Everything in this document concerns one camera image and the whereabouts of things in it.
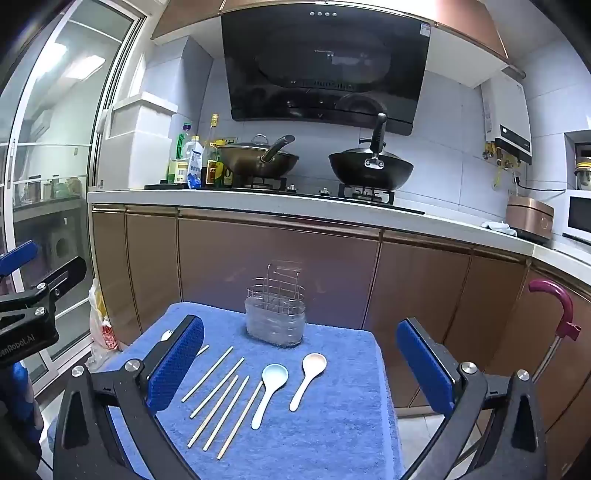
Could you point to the bronze wok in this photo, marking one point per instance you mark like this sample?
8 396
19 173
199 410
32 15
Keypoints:
249 161

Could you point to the black gas stove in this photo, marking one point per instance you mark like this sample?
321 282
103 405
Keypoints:
304 191

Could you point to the black range hood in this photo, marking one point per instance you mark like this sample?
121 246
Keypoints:
323 60

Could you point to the blender jar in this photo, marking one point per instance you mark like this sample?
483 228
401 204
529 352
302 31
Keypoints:
582 173

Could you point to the green plastic bottle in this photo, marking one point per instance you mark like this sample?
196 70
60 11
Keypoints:
178 152

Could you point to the black wok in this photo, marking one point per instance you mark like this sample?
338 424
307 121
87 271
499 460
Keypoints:
369 175

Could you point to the white plastic bag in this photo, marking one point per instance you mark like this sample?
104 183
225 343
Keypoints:
104 332

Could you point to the brown kitchen base cabinets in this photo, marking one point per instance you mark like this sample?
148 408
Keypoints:
277 258

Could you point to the yellow water heater pipe fittings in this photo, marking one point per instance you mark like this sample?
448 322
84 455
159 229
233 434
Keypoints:
498 161

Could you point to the light blue spoon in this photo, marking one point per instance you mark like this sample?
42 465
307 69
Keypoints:
274 374

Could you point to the rose gold rice cooker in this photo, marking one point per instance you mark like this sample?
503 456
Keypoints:
528 217

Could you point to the white cloth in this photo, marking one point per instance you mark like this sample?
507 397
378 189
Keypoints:
498 227

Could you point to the white water heater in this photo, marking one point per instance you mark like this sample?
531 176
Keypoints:
505 115

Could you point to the white plastic fork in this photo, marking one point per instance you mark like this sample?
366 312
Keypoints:
166 334

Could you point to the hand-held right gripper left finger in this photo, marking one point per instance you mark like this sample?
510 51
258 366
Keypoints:
178 364

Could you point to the blue towel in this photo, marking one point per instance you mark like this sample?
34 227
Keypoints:
323 415

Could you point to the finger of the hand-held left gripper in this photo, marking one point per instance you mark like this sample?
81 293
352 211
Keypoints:
18 259
60 277

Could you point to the white microwave oven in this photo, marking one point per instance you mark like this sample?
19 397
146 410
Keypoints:
579 217

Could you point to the white and blue bottle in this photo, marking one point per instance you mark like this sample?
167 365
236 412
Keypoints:
194 161

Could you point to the cluttered balcony shelf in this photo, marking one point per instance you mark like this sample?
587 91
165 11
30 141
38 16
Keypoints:
55 189

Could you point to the sliding glass door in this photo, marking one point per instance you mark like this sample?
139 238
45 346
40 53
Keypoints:
69 115

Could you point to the wooden chopstick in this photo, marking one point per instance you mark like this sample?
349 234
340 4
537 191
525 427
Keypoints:
240 420
226 413
207 374
212 411
204 350
217 388

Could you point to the beige spoon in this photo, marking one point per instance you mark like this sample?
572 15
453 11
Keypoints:
315 363

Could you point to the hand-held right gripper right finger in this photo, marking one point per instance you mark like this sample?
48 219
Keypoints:
425 364

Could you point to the person's left hand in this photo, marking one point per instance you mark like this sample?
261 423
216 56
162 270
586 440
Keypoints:
21 392

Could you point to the glass wok lid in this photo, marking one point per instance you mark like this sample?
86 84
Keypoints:
240 146

